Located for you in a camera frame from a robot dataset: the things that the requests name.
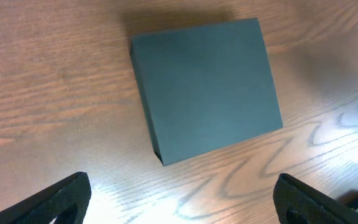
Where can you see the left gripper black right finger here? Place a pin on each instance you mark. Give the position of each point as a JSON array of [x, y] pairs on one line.
[[296, 202]]

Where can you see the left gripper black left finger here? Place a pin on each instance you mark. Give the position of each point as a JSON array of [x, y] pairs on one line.
[[63, 202]]

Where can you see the black gift box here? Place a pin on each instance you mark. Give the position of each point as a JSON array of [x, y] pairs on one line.
[[205, 87]]

